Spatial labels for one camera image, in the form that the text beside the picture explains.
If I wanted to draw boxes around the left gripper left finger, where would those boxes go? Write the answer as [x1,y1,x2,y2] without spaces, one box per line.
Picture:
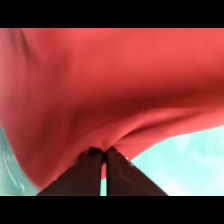
[37,147,103,197]

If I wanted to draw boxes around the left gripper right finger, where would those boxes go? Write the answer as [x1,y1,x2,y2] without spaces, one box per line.
[105,146,168,197]

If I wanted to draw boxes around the red T-shirt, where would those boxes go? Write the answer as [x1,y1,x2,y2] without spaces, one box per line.
[0,28,224,192]

